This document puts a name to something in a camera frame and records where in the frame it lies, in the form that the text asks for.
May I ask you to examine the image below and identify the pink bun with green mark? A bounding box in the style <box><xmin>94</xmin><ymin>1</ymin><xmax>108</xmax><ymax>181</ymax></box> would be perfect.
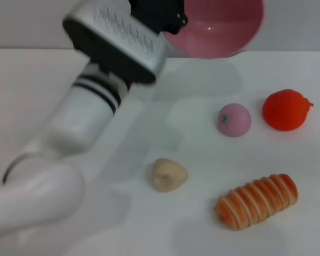
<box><xmin>217</xmin><ymin>103</ymin><xmax>252</xmax><ymax>138</ymax></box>

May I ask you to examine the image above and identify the pink plastic bowl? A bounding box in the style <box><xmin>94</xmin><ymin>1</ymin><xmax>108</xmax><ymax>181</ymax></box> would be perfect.
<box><xmin>162</xmin><ymin>0</ymin><xmax>265</xmax><ymax>59</ymax></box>

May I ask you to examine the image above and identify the orange striped bread loaf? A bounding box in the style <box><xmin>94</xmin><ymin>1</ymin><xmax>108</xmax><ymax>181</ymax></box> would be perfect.
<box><xmin>214</xmin><ymin>173</ymin><xmax>299</xmax><ymax>231</ymax></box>

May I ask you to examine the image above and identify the beige potato toy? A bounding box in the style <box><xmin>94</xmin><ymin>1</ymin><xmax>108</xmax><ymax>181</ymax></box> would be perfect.
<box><xmin>152</xmin><ymin>157</ymin><xmax>189</xmax><ymax>194</ymax></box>

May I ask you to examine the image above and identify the red round toy fruit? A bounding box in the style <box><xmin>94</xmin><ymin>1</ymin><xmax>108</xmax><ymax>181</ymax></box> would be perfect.
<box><xmin>261</xmin><ymin>89</ymin><xmax>315</xmax><ymax>132</ymax></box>

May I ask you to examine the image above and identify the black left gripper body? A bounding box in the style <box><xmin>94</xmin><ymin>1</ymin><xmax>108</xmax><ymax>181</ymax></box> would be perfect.
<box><xmin>128</xmin><ymin>0</ymin><xmax>186</xmax><ymax>34</ymax></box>

